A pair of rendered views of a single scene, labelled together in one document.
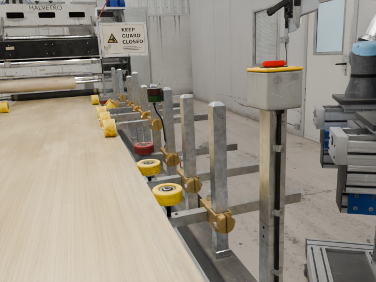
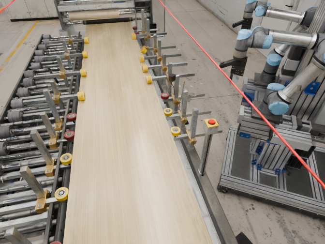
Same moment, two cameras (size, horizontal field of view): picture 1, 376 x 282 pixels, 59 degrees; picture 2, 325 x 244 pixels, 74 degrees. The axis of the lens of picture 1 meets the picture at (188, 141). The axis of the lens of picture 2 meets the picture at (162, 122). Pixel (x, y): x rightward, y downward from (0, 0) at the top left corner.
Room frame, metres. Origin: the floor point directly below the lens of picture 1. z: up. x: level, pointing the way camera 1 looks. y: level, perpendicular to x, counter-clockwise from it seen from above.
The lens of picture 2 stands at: (-0.42, 0.07, 2.10)
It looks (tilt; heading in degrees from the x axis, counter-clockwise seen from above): 42 degrees down; 4
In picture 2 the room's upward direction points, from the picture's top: straight up
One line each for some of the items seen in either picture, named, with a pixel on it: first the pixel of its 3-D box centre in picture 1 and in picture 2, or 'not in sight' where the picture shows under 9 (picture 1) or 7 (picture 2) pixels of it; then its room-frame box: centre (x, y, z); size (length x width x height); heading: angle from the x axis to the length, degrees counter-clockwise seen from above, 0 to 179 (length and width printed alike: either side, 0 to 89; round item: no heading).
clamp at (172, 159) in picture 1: (168, 156); (174, 99); (1.33, 0.08, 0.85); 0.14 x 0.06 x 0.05; 17
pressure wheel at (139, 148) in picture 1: (144, 156); (165, 99); (1.32, 0.18, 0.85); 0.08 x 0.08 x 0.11
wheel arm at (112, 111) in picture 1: (141, 107); (161, 56); (2.08, 0.28, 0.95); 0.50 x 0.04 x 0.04; 107
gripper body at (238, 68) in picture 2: not in sight; (238, 65); (0.89, -0.31, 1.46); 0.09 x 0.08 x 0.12; 75
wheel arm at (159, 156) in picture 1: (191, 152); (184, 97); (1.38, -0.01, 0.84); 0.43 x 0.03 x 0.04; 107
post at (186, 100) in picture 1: (189, 165); (183, 113); (1.07, 0.00, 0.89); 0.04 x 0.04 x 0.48; 17
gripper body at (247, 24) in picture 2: (292, 5); (246, 24); (1.70, -0.53, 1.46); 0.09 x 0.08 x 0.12; 75
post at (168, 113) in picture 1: (170, 146); (175, 96); (1.31, 0.07, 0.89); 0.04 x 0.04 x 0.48; 17
